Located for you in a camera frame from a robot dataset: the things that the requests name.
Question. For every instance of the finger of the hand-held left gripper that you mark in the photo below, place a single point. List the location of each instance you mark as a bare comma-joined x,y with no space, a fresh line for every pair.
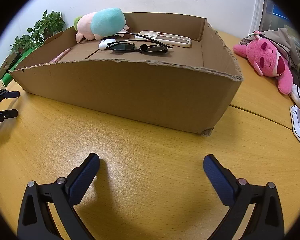
10,113
11,94

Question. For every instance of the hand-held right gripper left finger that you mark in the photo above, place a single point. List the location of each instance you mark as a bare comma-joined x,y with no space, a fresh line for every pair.
83,177

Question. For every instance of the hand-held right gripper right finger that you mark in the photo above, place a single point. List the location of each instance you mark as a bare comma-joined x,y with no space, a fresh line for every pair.
218,177

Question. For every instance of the brown cardboard box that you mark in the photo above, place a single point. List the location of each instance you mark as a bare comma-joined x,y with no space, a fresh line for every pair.
130,92

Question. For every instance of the black sunglasses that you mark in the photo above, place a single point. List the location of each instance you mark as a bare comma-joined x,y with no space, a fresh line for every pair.
122,47

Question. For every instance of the green potted plant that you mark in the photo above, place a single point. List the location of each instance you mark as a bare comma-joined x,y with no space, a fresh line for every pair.
50,23
22,43

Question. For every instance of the pink pen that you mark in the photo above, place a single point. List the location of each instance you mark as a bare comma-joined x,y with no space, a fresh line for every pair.
62,54

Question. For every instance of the white toy on card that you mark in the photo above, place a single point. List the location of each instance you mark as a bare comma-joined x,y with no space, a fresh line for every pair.
298,125

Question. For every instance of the white earbud case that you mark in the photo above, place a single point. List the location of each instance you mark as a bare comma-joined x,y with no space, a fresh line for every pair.
103,44

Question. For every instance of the teal and pink plush toy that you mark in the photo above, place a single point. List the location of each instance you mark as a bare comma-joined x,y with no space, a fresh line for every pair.
107,21

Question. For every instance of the white phone case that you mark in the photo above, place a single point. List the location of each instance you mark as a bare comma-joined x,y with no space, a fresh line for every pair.
175,41

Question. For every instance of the beige cloth bag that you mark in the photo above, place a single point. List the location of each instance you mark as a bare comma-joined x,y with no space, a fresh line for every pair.
282,36

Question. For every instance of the grey door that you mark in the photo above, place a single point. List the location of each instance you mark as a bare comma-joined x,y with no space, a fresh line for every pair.
270,17

